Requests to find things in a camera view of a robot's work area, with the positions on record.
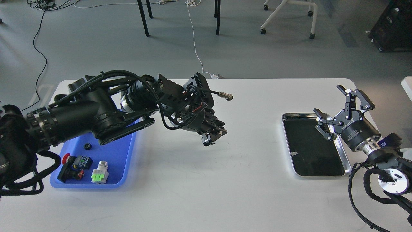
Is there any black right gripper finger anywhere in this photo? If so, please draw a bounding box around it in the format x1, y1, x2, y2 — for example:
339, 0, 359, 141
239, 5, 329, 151
337, 85, 375, 118
313, 108, 343, 141

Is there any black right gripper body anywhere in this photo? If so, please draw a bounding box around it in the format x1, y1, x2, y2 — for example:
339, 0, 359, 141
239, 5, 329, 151
334, 110, 381, 152

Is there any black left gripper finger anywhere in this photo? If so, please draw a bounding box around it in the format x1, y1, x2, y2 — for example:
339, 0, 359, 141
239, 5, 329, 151
202, 134, 216, 147
211, 126, 228, 137

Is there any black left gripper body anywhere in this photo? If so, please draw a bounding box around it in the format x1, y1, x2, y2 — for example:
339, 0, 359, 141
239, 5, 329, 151
181, 108, 225, 139

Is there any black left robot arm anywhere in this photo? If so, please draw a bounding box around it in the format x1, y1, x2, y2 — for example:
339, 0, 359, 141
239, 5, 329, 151
0, 70, 233, 196

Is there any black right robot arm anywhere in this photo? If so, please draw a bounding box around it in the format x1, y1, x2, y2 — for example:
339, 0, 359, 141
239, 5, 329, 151
314, 85, 412, 232

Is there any silver metal tray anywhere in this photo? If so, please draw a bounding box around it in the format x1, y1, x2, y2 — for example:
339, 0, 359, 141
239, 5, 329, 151
282, 113, 351, 178

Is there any blue plastic tray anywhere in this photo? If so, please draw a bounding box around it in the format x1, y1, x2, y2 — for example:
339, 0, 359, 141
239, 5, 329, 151
50, 132, 137, 189

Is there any white table corner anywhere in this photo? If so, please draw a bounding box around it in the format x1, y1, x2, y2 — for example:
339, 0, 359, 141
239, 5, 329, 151
401, 76, 412, 101

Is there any black equipment case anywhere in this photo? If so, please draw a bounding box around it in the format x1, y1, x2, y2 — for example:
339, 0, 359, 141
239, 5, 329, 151
368, 0, 412, 52

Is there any white chair base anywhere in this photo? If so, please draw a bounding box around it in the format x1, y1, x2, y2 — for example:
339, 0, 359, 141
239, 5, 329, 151
260, 0, 318, 40

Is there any black table leg right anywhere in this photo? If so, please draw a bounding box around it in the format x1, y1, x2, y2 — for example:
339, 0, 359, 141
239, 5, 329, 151
214, 0, 221, 36

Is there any black table leg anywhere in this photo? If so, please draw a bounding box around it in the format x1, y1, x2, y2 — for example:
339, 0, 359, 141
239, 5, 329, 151
137, 0, 153, 37
214, 0, 221, 36

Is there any green silver push button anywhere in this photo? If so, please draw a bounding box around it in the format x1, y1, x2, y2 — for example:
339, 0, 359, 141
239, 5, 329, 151
91, 160, 109, 184

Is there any black table leg left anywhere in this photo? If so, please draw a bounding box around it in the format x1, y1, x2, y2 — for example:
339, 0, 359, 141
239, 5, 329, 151
137, 0, 153, 37

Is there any white floor cable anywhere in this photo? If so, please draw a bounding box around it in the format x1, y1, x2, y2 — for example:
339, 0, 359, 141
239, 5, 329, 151
185, 0, 219, 79

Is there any red push button switch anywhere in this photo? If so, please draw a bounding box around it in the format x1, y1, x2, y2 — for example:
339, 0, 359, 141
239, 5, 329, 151
57, 153, 93, 183

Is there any black floor cable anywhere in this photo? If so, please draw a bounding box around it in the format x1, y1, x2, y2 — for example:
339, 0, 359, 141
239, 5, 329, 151
19, 0, 71, 111

